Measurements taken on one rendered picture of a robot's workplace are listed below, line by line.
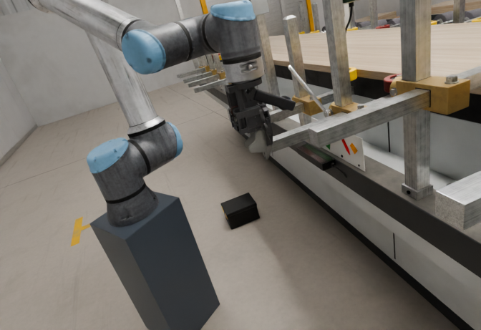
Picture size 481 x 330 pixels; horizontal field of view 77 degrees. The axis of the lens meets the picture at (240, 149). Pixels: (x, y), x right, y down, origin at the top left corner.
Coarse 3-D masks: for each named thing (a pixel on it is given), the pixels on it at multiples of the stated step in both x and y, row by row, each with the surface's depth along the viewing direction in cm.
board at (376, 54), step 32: (352, 32) 195; (384, 32) 163; (448, 32) 124; (480, 32) 110; (288, 64) 155; (320, 64) 127; (352, 64) 113; (384, 64) 102; (448, 64) 85; (480, 64) 78
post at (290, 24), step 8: (288, 16) 97; (288, 24) 97; (296, 24) 98; (288, 32) 98; (296, 32) 99; (288, 40) 100; (296, 40) 100; (288, 48) 102; (296, 48) 100; (288, 56) 104; (296, 56) 101; (296, 64) 102; (296, 72) 103; (304, 72) 104; (296, 80) 104; (304, 80) 105; (296, 88) 106; (296, 96) 109; (304, 96) 107; (304, 120) 110
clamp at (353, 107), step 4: (332, 104) 89; (352, 104) 83; (356, 104) 83; (332, 108) 87; (336, 108) 85; (340, 108) 83; (344, 108) 82; (348, 108) 81; (352, 108) 80; (356, 108) 80; (336, 112) 86; (348, 112) 80
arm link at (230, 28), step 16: (208, 16) 66; (224, 16) 61; (240, 16) 61; (208, 32) 66; (224, 32) 63; (240, 32) 62; (256, 32) 65; (224, 48) 65; (240, 48) 63; (256, 48) 65
